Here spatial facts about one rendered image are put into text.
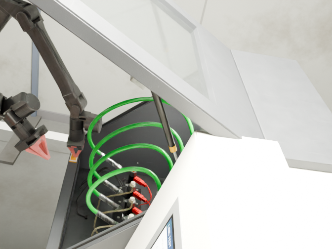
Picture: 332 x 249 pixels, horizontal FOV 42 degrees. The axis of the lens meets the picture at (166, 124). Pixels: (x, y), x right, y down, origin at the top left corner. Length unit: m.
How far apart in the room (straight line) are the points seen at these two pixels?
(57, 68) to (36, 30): 0.15
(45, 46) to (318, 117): 0.99
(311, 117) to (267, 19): 1.91
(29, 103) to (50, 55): 0.36
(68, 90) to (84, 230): 0.55
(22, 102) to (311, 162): 0.84
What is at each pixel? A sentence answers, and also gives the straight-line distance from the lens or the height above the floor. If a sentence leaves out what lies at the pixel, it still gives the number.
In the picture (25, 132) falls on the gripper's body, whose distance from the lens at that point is 1.39.
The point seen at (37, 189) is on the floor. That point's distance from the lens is 3.11.
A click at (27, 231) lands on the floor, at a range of 2.85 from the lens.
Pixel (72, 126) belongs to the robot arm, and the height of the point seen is 1.13.
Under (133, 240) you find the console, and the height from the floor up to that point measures 1.16.
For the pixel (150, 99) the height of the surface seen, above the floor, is 1.42.
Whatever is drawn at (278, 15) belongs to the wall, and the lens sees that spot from 3.26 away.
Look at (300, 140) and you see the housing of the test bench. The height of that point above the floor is 1.50.
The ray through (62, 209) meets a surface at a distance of 1.64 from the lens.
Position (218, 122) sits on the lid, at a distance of 1.05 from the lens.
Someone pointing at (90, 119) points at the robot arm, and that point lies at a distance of 1.71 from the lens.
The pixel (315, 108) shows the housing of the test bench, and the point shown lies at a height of 1.50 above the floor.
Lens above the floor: 2.12
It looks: 32 degrees down
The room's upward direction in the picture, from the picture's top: 13 degrees clockwise
